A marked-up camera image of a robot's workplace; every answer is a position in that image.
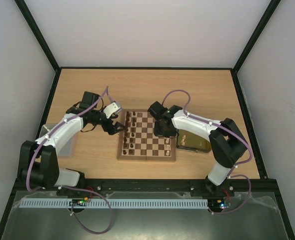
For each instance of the clear plastic container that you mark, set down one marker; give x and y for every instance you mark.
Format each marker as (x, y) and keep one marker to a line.
(68, 150)

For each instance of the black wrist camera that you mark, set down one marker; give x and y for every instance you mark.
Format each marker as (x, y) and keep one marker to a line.
(88, 99)
(156, 110)

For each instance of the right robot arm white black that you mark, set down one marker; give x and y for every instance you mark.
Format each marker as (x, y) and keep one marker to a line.
(227, 143)

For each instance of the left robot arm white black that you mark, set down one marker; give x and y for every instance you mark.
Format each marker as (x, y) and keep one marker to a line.
(38, 160)

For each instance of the grey slotted cable duct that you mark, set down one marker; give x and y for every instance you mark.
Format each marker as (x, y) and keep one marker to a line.
(61, 203)

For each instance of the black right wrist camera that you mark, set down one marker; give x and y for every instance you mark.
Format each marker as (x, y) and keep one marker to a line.
(156, 110)

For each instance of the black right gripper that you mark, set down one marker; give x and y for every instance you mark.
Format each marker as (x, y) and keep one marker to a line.
(164, 132)

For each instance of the gold metal tray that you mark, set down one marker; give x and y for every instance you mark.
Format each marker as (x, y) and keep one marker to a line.
(188, 141)

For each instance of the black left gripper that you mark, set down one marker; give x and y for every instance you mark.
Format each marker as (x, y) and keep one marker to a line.
(112, 131)

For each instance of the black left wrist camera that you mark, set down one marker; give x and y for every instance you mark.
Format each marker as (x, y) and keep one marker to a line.
(88, 99)

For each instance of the black frame rail front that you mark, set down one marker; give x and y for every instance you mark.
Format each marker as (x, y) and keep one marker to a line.
(196, 187)

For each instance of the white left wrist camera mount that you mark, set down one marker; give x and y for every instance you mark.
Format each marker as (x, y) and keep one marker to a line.
(112, 109)

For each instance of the wooden folding chess board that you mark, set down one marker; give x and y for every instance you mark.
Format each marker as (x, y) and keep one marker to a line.
(146, 146)

